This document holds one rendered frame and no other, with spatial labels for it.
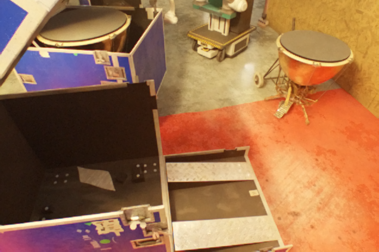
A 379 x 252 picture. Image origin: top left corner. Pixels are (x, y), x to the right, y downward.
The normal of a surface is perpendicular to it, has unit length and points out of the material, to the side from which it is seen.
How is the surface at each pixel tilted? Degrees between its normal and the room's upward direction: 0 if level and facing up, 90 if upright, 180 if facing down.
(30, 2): 90
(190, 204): 2
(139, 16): 90
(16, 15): 90
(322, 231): 0
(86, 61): 90
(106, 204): 0
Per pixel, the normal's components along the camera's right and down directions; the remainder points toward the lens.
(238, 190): 0.03, -0.75
